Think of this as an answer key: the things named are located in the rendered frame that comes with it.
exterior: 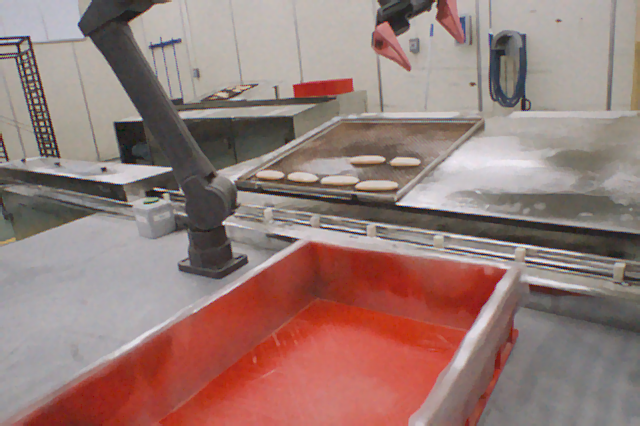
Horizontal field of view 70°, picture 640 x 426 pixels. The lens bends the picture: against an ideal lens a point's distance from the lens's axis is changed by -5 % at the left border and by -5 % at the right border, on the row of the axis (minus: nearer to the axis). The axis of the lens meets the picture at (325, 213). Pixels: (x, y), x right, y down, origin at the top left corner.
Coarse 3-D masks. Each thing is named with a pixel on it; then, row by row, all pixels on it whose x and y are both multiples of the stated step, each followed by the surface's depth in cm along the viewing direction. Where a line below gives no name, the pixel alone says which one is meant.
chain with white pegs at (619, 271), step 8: (168, 200) 134; (312, 224) 99; (368, 232) 90; (440, 240) 81; (440, 248) 81; (520, 248) 73; (520, 256) 72; (616, 264) 64; (624, 264) 63; (616, 272) 64; (624, 272) 64
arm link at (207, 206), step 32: (96, 0) 74; (96, 32) 76; (128, 32) 79; (128, 64) 79; (128, 96) 81; (160, 96) 81; (160, 128) 82; (192, 160) 83; (192, 192) 83; (224, 192) 85
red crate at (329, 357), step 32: (288, 320) 69; (320, 320) 68; (352, 320) 67; (384, 320) 66; (416, 320) 65; (256, 352) 62; (288, 352) 61; (320, 352) 60; (352, 352) 59; (384, 352) 59; (416, 352) 58; (448, 352) 57; (224, 384) 56; (256, 384) 55; (288, 384) 55; (320, 384) 54; (352, 384) 53; (384, 384) 53; (416, 384) 52; (192, 416) 51; (224, 416) 50; (256, 416) 50; (288, 416) 50; (320, 416) 49; (352, 416) 49; (384, 416) 48
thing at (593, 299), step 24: (48, 192) 170; (72, 192) 156; (240, 216) 108; (240, 240) 102; (264, 240) 97; (288, 240) 92; (360, 240) 86; (528, 264) 69; (552, 288) 62; (576, 288) 61; (600, 288) 60; (624, 288) 59; (552, 312) 63; (576, 312) 61; (600, 312) 59; (624, 312) 57
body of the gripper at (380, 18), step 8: (376, 0) 75; (384, 0) 73; (392, 0) 72; (400, 0) 71; (408, 0) 71; (384, 8) 71; (392, 8) 71; (400, 8) 72; (424, 8) 76; (376, 16) 73; (384, 16) 71; (392, 16) 74; (408, 16) 74; (376, 24) 74
